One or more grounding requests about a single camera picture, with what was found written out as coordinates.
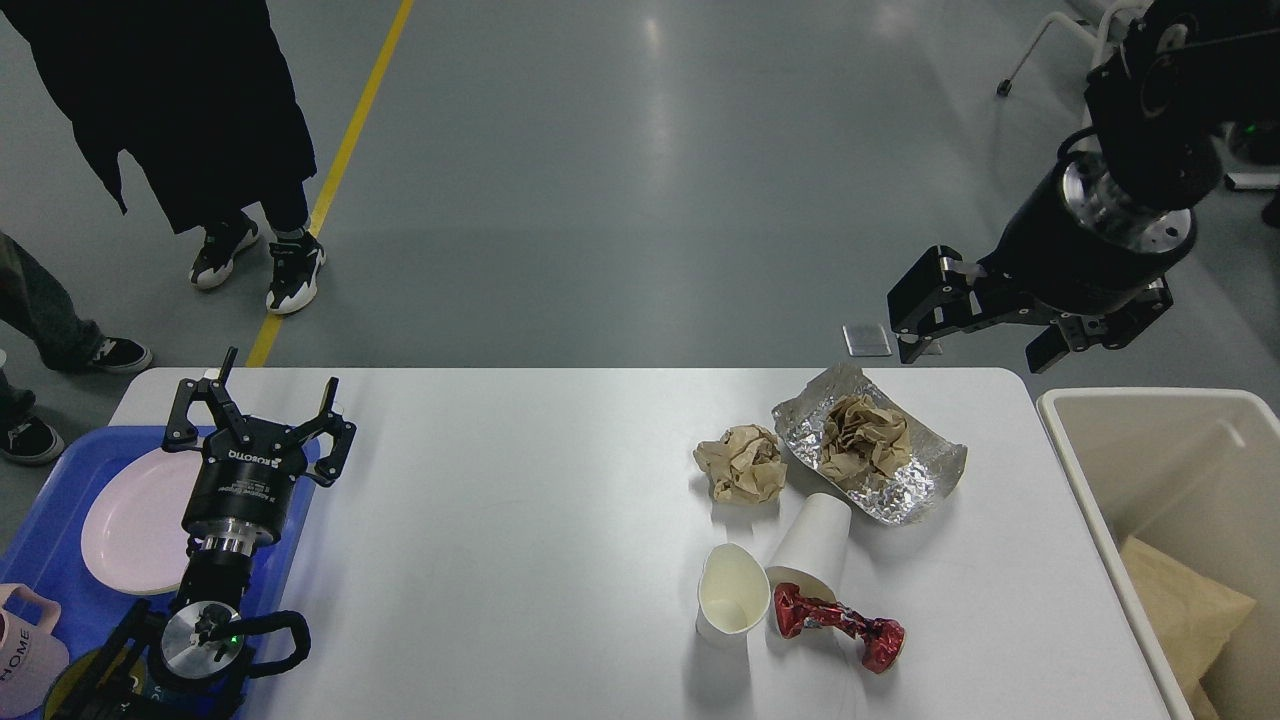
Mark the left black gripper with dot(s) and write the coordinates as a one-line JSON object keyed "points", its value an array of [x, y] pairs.
{"points": [[250, 485]]}

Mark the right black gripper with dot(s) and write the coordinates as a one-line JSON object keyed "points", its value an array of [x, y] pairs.
{"points": [[1079, 244]]}

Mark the pink plate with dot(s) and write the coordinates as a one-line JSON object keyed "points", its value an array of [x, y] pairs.
{"points": [[132, 540]]}

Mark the brown paper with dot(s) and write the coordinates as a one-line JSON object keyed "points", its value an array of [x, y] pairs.
{"points": [[863, 445]]}

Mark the dark teal mug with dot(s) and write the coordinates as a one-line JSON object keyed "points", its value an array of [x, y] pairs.
{"points": [[68, 679]]}

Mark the brown paper bag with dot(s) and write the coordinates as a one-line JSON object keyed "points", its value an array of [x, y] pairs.
{"points": [[1193, 616]]}

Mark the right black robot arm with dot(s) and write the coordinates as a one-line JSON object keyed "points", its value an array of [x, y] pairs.
{"points": [[1183, 69]]}

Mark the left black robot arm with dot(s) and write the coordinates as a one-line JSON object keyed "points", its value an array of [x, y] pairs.
{"points": [[194, 659]]}

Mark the left metal floor plate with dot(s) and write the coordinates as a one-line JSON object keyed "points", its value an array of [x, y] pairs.
{"points": [[866, 340]]}

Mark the shoe at edge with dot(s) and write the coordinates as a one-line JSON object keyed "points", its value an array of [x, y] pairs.
{"points": [[26, 439], [35, 303]]}

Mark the aluminium foil sheet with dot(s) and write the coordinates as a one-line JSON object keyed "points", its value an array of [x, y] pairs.
{"points": [[933, 473]]}

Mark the beige plastic bin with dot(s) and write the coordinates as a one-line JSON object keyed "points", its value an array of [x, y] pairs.
{"points": [[1195, 473]]}

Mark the white bar on floor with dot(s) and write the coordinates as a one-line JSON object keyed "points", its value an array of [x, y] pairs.
{"points": [[1252, 181]]}

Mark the crumpled brown paper ball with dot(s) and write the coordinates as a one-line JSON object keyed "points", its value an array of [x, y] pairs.
{"points": [[744, 466]]}

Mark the lying white paper cup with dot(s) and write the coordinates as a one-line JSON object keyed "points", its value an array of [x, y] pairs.
{"points": [[813, 550]]}

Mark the pink mug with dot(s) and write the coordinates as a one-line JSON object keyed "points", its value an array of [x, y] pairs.
{"points": [[32, 658]]}

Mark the person in black coat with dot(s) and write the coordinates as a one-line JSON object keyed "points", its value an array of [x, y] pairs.
{"points": [[200, 95]]}

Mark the red foil wrapper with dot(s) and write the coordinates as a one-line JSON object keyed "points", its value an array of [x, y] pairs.
{"points": [[795, 613]]}

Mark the upright white paper cup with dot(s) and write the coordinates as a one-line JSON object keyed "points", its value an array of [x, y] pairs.
{"points": [[733, 595]]}

